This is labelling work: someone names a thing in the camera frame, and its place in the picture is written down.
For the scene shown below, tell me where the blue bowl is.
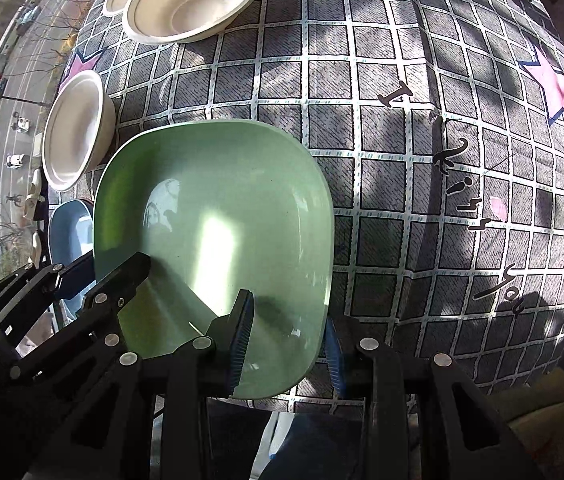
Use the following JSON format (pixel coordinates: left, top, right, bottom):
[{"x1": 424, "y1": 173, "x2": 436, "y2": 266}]
[{"x1": 48, "y1": 199, "x2": 96, "y2": 323}]

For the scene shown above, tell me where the grey checkered tablecloth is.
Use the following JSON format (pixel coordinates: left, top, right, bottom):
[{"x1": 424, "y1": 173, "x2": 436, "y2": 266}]
[{"x1": 46, "y1": 0, "x2": 564, "y2": 414}]

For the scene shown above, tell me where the large white bowl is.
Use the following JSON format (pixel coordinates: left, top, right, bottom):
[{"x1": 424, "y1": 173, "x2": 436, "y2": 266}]
[{"x1": 122, "y1": 0, "x2": 265, "y2": 45}]

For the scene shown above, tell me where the person's jeans leg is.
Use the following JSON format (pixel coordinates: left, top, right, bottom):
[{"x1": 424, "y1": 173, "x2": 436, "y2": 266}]
[{"x1": 206, "y1": 399, "x2": 369, "y2": 480}]

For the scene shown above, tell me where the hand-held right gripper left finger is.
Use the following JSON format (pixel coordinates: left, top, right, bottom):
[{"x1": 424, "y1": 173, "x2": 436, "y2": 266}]
[{"x1": 26, "y1": 289, "x2": 255, "y2": 480}]

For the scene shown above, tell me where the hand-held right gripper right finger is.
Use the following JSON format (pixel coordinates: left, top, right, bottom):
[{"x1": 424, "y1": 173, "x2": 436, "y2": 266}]
[{"x1": 324, "y1": 316, "x2": 549, "y2": 480}]

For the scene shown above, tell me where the yellow-green cushion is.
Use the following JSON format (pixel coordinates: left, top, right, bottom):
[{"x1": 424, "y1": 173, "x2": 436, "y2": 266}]
[{"x1": 506, "y1": 364, "x2": 564, "y2": 480}]

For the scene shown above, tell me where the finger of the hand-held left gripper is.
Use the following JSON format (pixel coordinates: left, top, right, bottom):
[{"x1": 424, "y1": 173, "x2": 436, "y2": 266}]
[
  {"x1": 8, "y1": 252, "x2": 153, "y2": 384},
  {"x1": 0, "y1": 254, "x2": 94, "y2": 337}
]

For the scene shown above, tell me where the green square plate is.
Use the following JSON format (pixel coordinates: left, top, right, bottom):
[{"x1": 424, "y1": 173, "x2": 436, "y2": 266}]
[{"x1": 92, "y1": 119, "x2": 335, "y2": 401}]

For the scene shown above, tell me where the small white bowl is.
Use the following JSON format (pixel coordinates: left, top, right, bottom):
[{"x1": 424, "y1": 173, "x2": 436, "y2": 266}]
[{"x1": 42, "y1": 70, "x2": 117, "y2": 192}]

